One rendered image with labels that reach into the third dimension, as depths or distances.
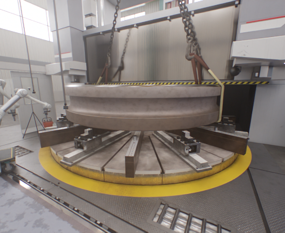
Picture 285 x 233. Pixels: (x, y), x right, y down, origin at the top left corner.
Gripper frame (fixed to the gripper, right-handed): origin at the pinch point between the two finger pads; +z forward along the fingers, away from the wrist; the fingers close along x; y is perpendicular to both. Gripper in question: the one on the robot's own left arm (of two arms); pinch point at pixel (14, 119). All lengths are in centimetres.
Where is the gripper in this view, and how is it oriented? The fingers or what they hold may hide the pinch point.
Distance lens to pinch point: 430.0
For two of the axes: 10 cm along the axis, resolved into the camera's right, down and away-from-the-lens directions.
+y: 7.5, -1.4, 6.5
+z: 0.0, 9.8, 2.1
